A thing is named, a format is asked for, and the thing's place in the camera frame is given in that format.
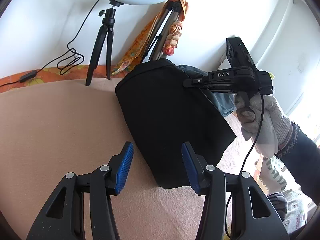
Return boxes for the dark sleeved right forearm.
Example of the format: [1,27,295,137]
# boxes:
[276,122,320,205]

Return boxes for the black pants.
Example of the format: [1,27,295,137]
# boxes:
[115,59,236,189]

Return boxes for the orange braided hanging ornament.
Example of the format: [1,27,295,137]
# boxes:
[162,21,183,56]

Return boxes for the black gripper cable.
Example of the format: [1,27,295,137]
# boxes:
[223,94,266,239]

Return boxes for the folded dark clothes stack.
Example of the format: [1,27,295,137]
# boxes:
[177,64,237,118]

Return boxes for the white gloved right hand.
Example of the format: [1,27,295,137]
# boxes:
[234,94,293,159]

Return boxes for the silver folded tripod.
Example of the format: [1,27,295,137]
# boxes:
[140,2,182,63]

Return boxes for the black ring light tripod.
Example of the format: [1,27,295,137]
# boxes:
[85,0,123,86]

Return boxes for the orange floral bed sheet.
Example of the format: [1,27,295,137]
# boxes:
[1,65,129,85]

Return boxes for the black ring light cable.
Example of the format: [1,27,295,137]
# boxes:
[0,0,104,87]

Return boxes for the green patterned white pillow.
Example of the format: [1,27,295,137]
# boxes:
[258,157,289,195]

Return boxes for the orange patterned scarf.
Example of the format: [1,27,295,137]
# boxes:
[111,0,189,75]

